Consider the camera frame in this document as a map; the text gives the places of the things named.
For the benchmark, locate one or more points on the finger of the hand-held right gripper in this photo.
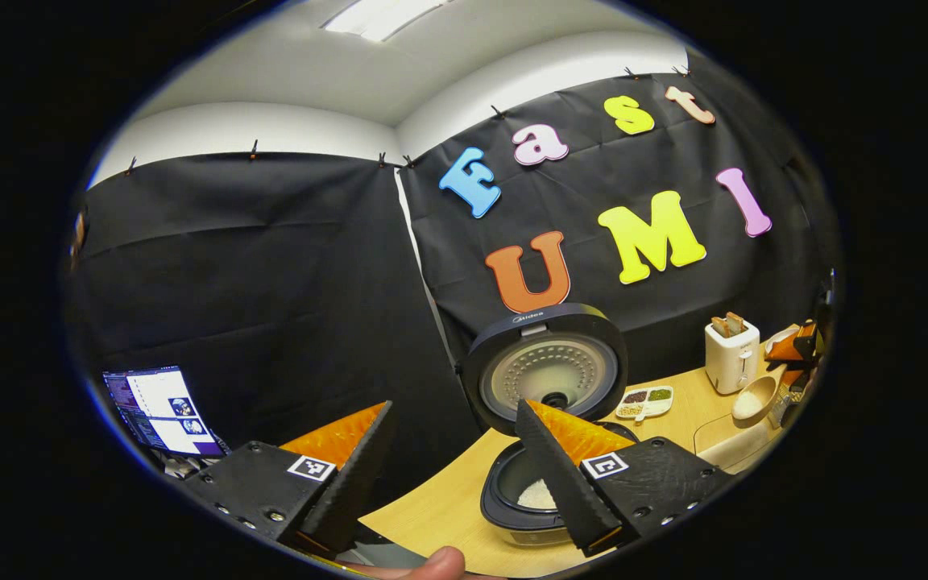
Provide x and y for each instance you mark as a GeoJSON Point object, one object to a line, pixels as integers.
{"type": "Point", "coordinates": [790, 348]}

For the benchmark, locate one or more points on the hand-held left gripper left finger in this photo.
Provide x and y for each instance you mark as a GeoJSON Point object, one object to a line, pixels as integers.
{"type": "Point", "coordinates": [355, 491]}

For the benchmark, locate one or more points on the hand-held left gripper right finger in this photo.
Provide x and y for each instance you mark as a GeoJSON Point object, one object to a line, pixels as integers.
{"type": "Point", "coordinates": [561, 483]}

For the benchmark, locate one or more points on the white rice pile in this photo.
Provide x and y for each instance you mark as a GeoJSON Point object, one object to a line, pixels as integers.
{"type": "Point", "coordinates": [536, 495]}

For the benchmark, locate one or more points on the clear box of rice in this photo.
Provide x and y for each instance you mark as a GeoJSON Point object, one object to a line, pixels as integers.
{"type": "Point", "coordinates": [742, 455]}

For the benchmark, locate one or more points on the dark grey rice cooker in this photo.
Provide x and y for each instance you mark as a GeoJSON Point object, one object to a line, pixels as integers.
{"type": "Point", "coordinates": [544, 322]}

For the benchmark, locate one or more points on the open laptop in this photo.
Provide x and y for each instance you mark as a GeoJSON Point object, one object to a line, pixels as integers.
{"type": "Point", "coordinates": [162, 411]}

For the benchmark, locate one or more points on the toast slice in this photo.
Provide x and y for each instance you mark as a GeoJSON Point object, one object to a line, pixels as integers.
{"type": "Point", "coordinates": [735, 323]}
{"type": "Point", "coordinates": [719, 327]}

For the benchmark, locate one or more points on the white toaster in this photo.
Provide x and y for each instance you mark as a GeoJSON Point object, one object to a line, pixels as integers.
{"type": "Point", "coordinates": [731, 366]}

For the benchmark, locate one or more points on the white divided grain dish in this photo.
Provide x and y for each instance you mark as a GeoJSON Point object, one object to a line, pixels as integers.
{"type": "Point", "coordinates": [645, 411]}

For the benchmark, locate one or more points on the black backdrop cloth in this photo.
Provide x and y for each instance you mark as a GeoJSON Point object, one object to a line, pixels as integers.
{"type": "Point", "coordinates": [271, 282]}

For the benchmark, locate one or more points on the large ceiling light panel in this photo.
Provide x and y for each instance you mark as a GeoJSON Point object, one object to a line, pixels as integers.
{"type": "Point", "coordinates": [383, 16]}

